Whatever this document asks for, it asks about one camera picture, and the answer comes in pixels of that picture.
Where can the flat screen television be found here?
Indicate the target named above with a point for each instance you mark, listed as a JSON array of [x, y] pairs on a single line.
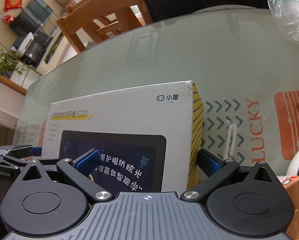
[[32, 17]]

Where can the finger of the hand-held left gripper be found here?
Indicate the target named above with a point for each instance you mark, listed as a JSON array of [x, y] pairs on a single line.
[[4, 164], [35, 151]]

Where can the patterned glass-covered desktop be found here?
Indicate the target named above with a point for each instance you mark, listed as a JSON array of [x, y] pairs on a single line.
[[164, 55]]

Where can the green potted plant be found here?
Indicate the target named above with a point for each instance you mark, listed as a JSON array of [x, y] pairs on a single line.
[[2, 62]]

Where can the wooden chair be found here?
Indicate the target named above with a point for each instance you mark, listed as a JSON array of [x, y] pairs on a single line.
[[109, 22]]

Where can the red knot wall ornament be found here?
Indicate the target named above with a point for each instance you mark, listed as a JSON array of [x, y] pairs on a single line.
[[13, 2]]

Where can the white gift box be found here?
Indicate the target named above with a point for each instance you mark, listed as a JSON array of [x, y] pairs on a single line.
[[114, 110]]

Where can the small red wall ornament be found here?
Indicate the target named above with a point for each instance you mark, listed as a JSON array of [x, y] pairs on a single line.
[[8, 18]]

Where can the clear plastic bag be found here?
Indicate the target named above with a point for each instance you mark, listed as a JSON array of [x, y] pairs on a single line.
[[292, 10]]

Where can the clear plastic clip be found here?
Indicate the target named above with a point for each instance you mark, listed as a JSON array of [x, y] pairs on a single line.
[[230, 140]]

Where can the white television cabinet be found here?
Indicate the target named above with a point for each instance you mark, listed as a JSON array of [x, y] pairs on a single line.
[[57, 52]]

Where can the orange drink carton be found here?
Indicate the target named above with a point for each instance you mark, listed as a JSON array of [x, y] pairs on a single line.
[[294, 200]]

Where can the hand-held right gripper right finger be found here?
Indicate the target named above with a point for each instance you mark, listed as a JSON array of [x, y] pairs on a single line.
[[210, 165]]

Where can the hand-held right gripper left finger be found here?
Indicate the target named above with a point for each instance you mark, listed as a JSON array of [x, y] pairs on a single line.
[[88, 161]]

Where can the black box appliance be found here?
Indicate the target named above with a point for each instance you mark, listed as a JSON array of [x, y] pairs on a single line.
[[37, 50]]

